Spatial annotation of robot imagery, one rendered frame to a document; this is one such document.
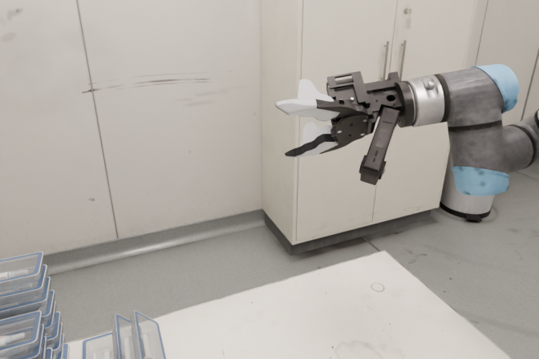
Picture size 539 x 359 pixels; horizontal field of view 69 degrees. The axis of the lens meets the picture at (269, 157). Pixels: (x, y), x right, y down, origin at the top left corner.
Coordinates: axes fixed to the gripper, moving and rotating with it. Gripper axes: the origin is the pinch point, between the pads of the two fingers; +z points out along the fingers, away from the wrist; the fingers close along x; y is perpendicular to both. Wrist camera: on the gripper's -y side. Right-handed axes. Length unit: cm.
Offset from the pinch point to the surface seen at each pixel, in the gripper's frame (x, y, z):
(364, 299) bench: -28.6, -21.7, -10.5
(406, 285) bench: -32.3, -19.8, -19.6
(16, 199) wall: -102, 51, 127
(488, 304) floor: -146, -18, -78
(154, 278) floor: -139, 15, 75
